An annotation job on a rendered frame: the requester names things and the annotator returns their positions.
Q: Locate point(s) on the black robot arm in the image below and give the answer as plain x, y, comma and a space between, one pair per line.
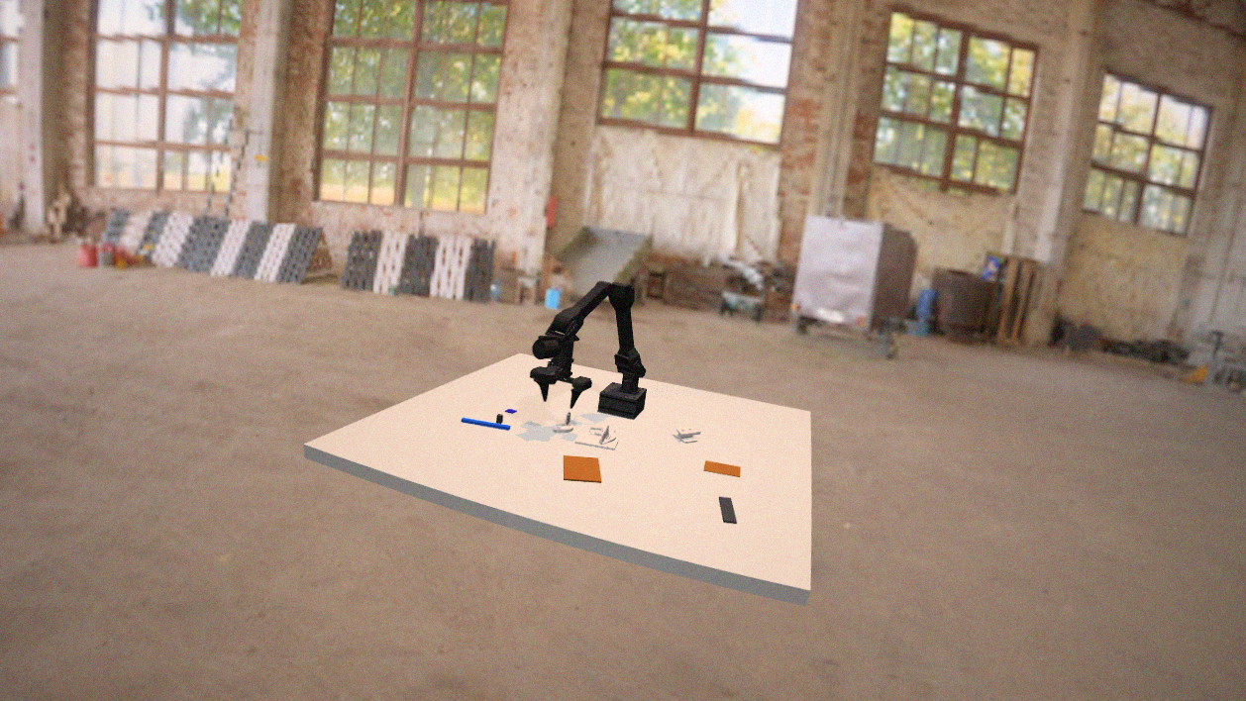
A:
570, 320

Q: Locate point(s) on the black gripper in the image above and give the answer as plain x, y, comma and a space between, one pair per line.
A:
578, 384

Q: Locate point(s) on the blue flat bar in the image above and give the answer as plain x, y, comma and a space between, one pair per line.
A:
486, 424

